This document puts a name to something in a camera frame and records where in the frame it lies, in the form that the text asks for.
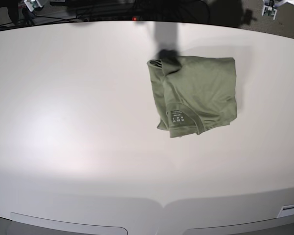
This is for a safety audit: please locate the green T-shirt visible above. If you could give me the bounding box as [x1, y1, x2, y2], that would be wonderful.
[147, 56, 237, 138]

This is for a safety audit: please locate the black power strip red light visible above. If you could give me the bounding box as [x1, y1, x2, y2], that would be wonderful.
[88, 15, 146, 22]

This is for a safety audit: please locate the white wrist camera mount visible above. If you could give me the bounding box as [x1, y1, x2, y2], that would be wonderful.
[262, 0, 294, 19]
[24, 0, 48, 12]

